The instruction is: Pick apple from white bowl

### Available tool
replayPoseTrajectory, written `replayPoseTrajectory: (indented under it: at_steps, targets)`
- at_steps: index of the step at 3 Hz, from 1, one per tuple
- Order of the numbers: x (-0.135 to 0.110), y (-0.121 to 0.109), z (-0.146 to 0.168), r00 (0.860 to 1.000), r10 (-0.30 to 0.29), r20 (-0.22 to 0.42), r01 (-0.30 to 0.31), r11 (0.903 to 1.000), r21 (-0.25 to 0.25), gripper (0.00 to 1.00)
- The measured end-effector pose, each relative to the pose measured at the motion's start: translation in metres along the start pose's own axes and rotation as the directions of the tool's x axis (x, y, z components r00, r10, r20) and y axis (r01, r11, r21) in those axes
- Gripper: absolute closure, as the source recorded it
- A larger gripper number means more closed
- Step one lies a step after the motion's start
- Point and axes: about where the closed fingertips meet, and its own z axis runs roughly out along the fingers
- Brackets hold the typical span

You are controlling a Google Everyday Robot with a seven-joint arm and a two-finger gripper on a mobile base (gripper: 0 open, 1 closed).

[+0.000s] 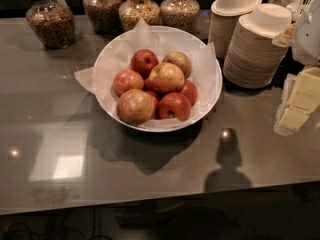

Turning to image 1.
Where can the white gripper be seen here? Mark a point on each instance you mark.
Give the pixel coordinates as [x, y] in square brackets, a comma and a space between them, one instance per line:
[308, 42]

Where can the white bowl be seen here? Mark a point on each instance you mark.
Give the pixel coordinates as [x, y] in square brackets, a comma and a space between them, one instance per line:
[208, 94]

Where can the red right apple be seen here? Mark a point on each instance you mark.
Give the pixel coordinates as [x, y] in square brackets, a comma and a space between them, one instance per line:
[190, 91]

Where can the yellow-green back right apple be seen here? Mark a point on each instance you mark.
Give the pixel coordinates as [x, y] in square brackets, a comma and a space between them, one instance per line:
[181, 60]

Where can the dark red front apple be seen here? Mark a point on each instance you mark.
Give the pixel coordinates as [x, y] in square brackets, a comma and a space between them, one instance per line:
[174, 105]

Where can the dark red apple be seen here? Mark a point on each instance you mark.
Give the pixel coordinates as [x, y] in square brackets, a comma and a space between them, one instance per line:
[174, 105]
[143, 61]

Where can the small red hidden apple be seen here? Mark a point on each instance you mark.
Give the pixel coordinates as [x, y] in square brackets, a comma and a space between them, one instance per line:
[148, 89]

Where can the dark red back apple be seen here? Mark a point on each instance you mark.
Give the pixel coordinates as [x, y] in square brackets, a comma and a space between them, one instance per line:
[143, 61]

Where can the large yellow-red front apple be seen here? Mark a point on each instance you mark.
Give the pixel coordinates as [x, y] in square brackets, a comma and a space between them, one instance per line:
[135, 107]

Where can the red-yellow left apple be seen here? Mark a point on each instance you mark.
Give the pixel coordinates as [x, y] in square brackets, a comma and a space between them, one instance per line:
[126, 80]

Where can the front stack paper bowls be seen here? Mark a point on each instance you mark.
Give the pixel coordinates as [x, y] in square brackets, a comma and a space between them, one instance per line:
[252, 59]

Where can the stack paper bowls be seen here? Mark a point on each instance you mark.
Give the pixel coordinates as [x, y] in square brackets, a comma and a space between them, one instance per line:
[252, 59]
[224, 18]

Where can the back stack paper bowls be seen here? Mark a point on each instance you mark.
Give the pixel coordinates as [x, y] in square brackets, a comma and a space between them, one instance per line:
[224, 18]

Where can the glass cereal jar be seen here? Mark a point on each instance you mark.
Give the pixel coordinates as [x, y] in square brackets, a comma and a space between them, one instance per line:
[103, 14]
[131, 11]
[52, 21]
[180, 14]

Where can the white paper liner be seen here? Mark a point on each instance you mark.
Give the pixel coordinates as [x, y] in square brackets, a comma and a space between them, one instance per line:
[110, 64]

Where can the leftmost glass cereal jar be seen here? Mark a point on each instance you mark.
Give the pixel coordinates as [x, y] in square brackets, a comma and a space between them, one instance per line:
[52, 21]

